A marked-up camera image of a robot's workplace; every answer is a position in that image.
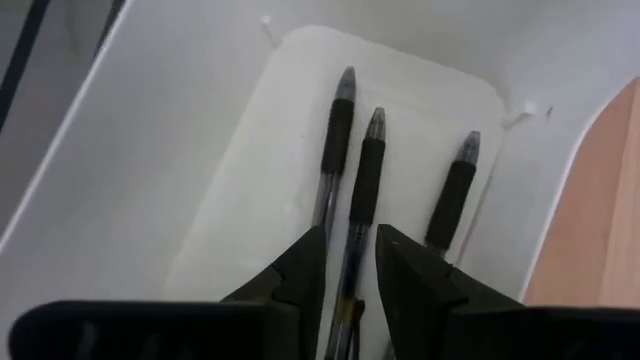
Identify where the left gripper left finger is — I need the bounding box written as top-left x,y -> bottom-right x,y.
7,224 -> 329,360

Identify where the white plastic bin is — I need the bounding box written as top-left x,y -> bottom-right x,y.
0,0 -> 640,360

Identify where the black ballpoint pen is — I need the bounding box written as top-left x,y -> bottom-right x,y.
309,65 -> 358,241
423,130 -> 482,259
324,106 -> 388,360

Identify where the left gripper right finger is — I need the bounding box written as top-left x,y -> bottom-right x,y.
374,223 -> 640,360

